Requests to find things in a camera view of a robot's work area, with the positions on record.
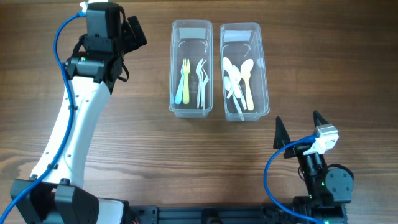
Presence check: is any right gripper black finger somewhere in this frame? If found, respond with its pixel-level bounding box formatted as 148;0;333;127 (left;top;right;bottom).
313;110;329;127
273;116;291;149

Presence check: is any yellow plastic fork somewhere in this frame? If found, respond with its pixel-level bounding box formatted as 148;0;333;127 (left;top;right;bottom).
182;59;190;104

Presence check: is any white plastic fork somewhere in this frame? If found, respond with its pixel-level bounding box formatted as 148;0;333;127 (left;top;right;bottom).
196;59;203;108
203;69;209;109
200;60;206;109

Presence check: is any white plastic spoon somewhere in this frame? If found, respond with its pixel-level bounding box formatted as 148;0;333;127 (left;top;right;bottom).
222;57;235;98
224;76;244;121
232;65;247;110
226;58;254;100

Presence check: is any light blue plastic fork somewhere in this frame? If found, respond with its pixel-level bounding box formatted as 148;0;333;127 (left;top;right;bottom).
175;67;184;105

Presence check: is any yellow plastic spoon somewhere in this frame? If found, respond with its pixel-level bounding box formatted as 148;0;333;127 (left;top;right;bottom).
242;72;254;111

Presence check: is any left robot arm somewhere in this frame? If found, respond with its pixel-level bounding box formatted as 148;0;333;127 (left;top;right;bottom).
6;1;147;223

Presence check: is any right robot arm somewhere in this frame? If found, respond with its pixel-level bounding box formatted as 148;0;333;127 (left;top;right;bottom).
273;110;354;223

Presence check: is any right clear plastic container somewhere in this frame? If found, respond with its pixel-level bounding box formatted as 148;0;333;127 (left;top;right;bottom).
220;22;270;122

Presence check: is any clear plastic container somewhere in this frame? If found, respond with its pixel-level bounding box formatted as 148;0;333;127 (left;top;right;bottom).
169;20;213;118
220;22;270;122

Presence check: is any left clear plastic container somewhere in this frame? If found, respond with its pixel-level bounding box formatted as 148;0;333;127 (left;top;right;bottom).
169;20;213;118

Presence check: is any right blue cable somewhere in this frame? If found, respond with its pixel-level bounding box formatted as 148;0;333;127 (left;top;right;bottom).
263;134;327;224

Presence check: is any blue cable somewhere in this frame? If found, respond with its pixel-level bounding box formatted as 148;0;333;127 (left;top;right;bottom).
0;11;88;224
263;134;327;224

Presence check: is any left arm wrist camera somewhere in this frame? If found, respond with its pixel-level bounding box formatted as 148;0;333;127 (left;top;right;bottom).
80;0;109;11

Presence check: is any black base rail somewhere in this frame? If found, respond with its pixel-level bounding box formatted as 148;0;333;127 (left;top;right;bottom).
131;204;310;224

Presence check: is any left blue cable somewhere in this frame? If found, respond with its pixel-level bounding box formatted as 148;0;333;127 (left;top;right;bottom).
0;11;88;224

